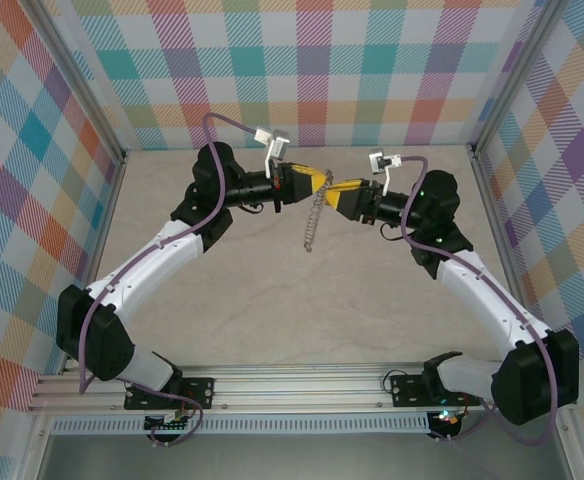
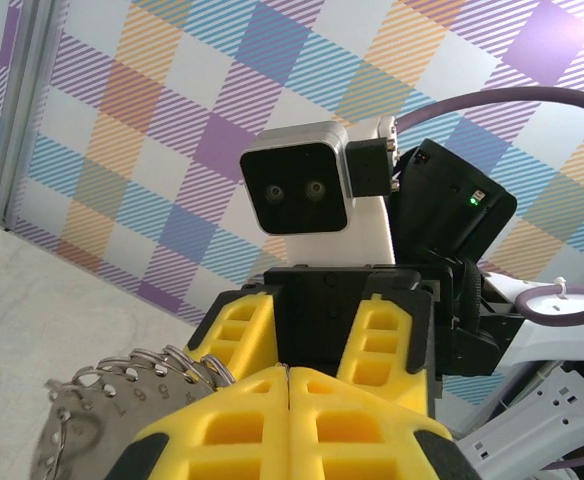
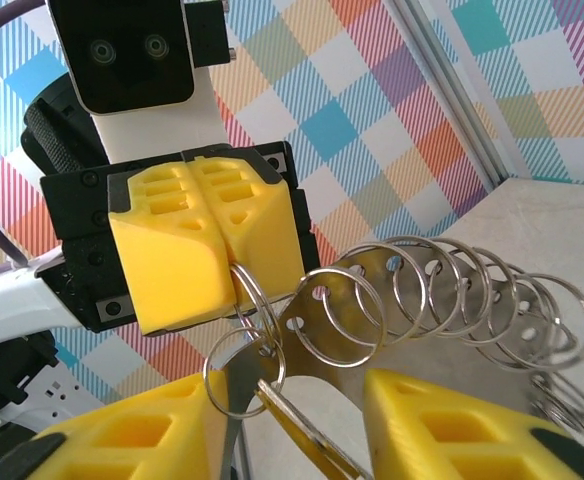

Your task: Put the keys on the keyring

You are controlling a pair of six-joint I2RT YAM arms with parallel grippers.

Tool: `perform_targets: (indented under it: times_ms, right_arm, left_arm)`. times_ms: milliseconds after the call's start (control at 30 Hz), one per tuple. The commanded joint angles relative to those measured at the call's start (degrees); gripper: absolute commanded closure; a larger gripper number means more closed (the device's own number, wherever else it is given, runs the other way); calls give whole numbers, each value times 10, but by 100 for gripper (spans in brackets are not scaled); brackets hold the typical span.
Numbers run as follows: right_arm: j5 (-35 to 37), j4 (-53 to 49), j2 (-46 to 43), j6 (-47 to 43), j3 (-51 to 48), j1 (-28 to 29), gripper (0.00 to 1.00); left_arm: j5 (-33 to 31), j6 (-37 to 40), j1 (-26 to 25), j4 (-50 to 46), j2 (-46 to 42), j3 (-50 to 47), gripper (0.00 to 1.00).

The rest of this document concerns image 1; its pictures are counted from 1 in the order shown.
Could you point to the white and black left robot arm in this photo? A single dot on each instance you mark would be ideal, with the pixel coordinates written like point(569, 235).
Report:
point(147, 270)

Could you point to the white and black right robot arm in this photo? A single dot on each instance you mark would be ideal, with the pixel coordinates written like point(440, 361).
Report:
point(482, 295)

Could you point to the small electronics board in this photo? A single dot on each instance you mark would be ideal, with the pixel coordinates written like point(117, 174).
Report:
point(167, 427)
point(449, 419)

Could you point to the aluminium table edge rail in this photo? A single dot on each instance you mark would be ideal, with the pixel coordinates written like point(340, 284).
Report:
point(107, 215)
point(492, 215)

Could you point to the aluminium corner post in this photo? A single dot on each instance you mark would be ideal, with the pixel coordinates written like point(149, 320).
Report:
point(79, 85)
point(512, 80)

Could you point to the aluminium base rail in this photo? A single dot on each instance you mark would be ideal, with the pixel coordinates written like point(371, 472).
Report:
point(297, 387)

